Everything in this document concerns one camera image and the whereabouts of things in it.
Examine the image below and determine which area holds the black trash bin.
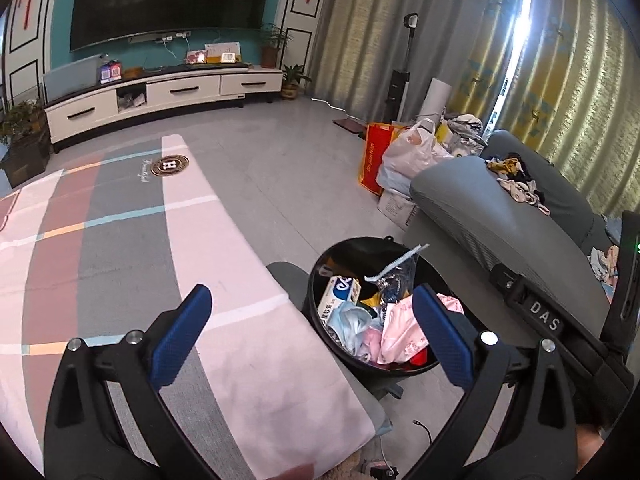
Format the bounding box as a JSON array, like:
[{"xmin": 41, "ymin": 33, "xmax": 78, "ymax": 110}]
[{"xmin": 302, "ymin": 236, "xmax": 453, "ymax": 378}]

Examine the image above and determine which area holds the person's right forearm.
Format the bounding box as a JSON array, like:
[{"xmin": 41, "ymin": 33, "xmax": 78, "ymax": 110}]
[{"xmin": 575, "ymin": 422, "xmax": 603, "ymax": 476}]

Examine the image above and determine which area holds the white pipe cleaner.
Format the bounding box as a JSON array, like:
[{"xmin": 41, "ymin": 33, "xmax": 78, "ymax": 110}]
[{"xmin": 364, "ymin": 243, "xmax": 431, "ymax": 283}]

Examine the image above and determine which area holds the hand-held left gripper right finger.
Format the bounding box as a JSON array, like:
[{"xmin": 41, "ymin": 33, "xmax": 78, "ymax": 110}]
[{"xmin": 411, "ymin": 283, "xmax": 583, "ymax": 480}]

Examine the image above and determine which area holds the white blue carton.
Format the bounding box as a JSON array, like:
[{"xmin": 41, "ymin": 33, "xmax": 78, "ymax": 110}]
[{"xmin": 317, "ymin": 276, "xmax": 362, "ymax": 328}]

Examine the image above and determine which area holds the white orange desk calendar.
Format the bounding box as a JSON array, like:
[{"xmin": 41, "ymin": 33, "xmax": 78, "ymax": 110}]
[{"xmin": 205, "ymin": 42, "xmax": 241, "ymax": 65}]

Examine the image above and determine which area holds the printed striped blanket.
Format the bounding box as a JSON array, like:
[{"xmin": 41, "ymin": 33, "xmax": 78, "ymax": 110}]
[{"xmin": 0, "ymin": 134, "xmax": 378, "ymax": 480}]

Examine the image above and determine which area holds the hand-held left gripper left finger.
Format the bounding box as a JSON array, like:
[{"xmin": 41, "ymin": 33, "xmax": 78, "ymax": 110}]
[{"xmin": 42, "ymin": 283, "xmax": 214, "ymax": 480}]

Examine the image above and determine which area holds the potted plant in dark box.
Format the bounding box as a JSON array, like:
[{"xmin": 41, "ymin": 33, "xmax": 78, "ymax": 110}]
[{"xmin": 0, "ymin": 132, "xmax": 52, "ymax": 188}]

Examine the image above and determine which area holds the pink plastic bag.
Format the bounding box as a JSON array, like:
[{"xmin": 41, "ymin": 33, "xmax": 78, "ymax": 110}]
[{"xmin": 377, "ymin": 295, "xmax": 466, "ymax": 366}]

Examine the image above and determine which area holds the black cable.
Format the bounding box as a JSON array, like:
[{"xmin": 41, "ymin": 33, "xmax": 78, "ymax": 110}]
[{"xmin": 412, "ymin": 420, "xmax": 436, "ymax": 446}]

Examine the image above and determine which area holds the grey sofa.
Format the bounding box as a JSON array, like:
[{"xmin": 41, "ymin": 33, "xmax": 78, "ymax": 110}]
[{"xmin": 409, "ymin": 129, "xmax": 631, "ymax": 321}]

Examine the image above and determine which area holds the tall potted plant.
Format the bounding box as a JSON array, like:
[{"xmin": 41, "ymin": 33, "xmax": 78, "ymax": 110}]
[{"xmin": 260, "ymin": 24, "xmax": 293, "ymax": 70}]

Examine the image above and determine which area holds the white television cabinet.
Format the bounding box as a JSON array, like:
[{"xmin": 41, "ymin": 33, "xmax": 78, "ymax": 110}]
[{"xmin": 42, "ymin": 62, "xmax": 285, "ymax": 146}]

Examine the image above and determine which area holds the large black television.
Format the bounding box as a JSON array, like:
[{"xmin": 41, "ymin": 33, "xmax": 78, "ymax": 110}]
[{"xmin": 69, "ymin": 0, "xmax": 278, "ymax": 53}]

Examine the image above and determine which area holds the pile of clothes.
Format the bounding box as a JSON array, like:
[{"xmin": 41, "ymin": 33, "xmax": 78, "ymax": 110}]
[{"xmin": 440, "ymin": 114, "xmax": 488, "ymax": 158}]

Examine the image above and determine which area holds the white panel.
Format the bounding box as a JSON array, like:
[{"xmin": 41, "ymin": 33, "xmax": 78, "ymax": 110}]
[{"xmin": 422, "ymin": 77, "xmax": 453, "ymax": 121}]

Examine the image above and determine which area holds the bushy potted plant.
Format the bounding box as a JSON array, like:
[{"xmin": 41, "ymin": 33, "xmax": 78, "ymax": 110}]
[{"xmin": 0, "ymin": 100, "xmax": 46, "ymax": 146}]

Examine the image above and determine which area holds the grey striped curtain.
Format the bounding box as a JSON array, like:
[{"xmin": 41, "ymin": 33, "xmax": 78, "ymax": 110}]
[{"xmin": 304, "ymin": 0, "xmax": 640, "ymax": 221}]

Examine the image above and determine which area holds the small clothes heap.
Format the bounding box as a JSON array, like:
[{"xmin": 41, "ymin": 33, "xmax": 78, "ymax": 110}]
[{"xmin": 487, "ymin": 156, "xmax": 551, "ymax": 216}]

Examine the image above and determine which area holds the white floor cable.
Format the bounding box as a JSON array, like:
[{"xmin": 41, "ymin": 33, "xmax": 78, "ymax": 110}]
[{"xmin": 311, "ymin": 97, "xmax": 361, "ymax": 116}]

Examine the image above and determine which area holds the large white plastic bag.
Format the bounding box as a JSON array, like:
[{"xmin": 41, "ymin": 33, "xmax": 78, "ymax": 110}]
[{"xmin": 382, "ymin": 119, "xmax": 453, "ymax": 181}]

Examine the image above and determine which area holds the small potted plant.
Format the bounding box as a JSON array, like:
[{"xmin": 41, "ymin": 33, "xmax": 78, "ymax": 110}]
[{"xmin": 281, "ymin": 65, "xmax": 311, "ymax": 101}]

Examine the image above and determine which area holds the translucent storage box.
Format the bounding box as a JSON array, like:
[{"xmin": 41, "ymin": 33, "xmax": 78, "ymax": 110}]
[{"xmin": 42, "ymin": 55, "xmax": 103, "ymax": 106}]

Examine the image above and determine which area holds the black upright vacuum cleaner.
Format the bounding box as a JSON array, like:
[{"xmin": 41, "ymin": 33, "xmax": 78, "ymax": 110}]
[{"xmin": 387, "ymin": 12, "xmax": 420, "ymax": 126}]

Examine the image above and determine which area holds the orange shopping bag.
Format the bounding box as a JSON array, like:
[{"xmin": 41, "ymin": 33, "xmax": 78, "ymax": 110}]
[{"xmin": 359, "ymin": 122, "xmax": 406, "ymax": 196}]

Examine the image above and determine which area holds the light blue face mask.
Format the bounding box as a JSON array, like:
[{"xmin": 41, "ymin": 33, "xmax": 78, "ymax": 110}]
[{"xmin": 327, "ymin": 302, "xmax": 381, "ymax": 356}]

